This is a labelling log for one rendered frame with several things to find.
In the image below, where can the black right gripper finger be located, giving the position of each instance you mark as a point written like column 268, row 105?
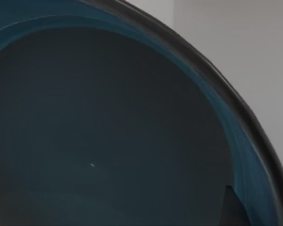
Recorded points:
column 234, row 209

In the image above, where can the dark blue bowl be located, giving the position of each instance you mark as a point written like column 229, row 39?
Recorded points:
column 104, row 122

